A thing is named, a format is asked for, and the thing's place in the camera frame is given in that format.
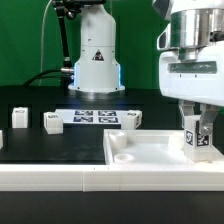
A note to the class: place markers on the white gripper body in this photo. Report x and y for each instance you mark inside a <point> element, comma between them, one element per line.
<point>201,81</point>

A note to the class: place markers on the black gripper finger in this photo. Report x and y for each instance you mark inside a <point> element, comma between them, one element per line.
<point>207,118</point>
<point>186,108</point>

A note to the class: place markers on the white square tabletop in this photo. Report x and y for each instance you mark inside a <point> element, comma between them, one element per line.
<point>144,147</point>

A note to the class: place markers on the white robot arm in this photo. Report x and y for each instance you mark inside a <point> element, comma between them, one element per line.
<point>193,24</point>

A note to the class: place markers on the white sheet with tags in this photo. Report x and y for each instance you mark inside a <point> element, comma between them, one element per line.
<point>81,116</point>

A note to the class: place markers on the white U-shaped obstacle fence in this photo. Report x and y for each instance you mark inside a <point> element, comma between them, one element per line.
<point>199,176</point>

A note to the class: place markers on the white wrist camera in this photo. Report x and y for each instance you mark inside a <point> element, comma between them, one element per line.
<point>163,41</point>

